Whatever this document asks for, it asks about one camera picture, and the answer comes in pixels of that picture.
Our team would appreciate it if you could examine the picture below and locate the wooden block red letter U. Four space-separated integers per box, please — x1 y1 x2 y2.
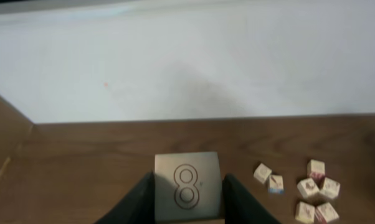
154 152 222 222

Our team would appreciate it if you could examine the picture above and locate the wooden block yellow border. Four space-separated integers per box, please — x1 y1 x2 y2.
295 202 315 224

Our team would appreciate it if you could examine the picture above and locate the wooden block green letter side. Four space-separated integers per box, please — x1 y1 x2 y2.
319 177 341 200

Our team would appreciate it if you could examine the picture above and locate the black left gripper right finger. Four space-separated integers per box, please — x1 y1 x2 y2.
222 174 280 224

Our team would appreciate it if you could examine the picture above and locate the wooden block blue letter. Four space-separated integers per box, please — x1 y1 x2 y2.
268 175 284 194

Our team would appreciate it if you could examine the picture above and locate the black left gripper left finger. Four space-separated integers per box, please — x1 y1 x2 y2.
95 172 155 224

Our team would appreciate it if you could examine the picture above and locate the wooden block yellow letter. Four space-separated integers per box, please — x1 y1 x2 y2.
297 178 320 198

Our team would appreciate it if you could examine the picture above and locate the plain wooden block letter J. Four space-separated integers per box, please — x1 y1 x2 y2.
315 202 339 224

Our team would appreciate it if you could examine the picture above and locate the wooden block green side far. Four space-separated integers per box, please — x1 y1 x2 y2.
253 163 272 184

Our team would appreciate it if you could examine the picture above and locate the wooden block red letter M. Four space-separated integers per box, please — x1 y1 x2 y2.
307 159 325 181

